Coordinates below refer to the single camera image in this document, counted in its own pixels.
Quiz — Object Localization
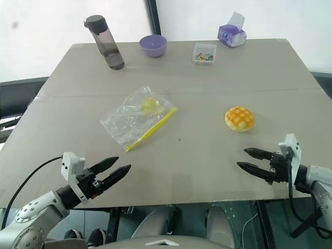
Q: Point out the grey curved panel with chevron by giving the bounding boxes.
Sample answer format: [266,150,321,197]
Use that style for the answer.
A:
[103,234,236,249]

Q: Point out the black sneaker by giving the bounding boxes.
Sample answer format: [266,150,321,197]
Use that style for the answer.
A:
[64,228,84,241]
[86,227,107,247]

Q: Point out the purple plastic bowl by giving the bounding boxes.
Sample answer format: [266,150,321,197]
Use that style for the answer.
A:
[139,35,168,58]

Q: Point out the purple tissue pack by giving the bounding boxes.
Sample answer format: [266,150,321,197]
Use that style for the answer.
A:
[217,10,247,49]

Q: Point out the dark low cabinet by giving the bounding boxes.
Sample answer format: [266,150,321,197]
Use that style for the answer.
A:
[0,76,50,147]

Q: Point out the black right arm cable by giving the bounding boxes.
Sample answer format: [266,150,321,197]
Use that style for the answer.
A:
[285,151,332,240]

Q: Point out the grey bottle with black cap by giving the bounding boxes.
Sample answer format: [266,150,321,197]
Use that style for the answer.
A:
[83,15,126,71]

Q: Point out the black slanted table brace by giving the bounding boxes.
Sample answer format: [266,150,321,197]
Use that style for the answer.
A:
[289,219,316,239]

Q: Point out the round yellow pineapple bun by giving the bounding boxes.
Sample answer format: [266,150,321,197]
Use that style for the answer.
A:
[224,105,256,134]

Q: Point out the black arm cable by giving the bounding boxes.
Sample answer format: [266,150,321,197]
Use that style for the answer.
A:
[4,155,64,229]
[285,151,332,240]

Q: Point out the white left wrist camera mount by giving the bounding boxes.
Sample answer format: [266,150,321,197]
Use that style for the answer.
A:
[60,151,88,206]

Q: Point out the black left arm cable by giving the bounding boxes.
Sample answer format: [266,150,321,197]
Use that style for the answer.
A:
[4,155,64,229]

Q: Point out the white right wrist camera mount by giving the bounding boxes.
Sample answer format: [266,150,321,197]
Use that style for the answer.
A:
[278,133,303,172]

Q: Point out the colourful small clips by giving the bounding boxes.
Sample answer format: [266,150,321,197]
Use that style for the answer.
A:
[194,52,214,62]

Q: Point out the clear plastic box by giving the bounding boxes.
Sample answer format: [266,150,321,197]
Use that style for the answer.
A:
[191,43,217,66]

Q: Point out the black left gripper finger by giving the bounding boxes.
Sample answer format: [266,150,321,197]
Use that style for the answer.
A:
[89,156,120,175]
[98,164,132,194]

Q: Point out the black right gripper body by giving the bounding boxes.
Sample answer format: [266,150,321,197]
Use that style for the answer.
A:
[269,151,291,184]

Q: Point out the black metal table leg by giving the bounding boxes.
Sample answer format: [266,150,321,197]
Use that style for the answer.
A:
[106,206,123,247]
[255,199,276,249]

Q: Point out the dark window pillar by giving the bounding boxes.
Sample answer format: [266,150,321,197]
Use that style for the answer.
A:
[148,0,163,37]

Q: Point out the grey rounded shape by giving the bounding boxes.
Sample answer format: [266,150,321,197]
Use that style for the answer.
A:
[206,204,245,244]
[130,205,183,240]

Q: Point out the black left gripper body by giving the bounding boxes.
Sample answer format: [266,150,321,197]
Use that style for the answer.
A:
[77,168,102,201]

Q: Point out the dark ledge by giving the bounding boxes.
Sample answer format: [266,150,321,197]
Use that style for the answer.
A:
[310,69,332,100]

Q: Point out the thin white cable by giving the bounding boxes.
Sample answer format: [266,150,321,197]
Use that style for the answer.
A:
[240,213,258,245]

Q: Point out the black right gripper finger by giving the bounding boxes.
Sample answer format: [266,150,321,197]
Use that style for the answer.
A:
[243,147,273,160]
[236,161,275,186]

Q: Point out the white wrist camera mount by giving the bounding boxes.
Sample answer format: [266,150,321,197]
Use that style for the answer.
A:
[278,133,303,172]
[60,151,88,206]

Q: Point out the clear zip bag yellow strip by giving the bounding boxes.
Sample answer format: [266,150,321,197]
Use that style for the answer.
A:
[100,85,179,154]

